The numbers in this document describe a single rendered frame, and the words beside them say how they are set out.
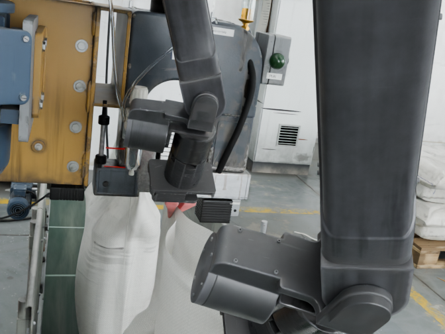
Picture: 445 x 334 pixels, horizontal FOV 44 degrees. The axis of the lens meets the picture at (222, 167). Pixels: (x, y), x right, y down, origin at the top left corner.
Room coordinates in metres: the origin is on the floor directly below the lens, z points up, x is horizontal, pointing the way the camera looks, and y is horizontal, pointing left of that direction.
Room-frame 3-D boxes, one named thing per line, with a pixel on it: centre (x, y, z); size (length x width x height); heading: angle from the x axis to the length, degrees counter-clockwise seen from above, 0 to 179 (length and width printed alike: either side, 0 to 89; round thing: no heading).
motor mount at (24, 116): (0.84, 0.32, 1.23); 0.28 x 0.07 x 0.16; 18
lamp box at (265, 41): (1.06, -0.06, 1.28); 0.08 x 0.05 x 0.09; 18
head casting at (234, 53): (1.13, 0.11, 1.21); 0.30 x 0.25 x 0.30; 18
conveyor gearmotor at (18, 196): (2.49, 0.92, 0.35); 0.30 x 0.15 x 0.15; 18
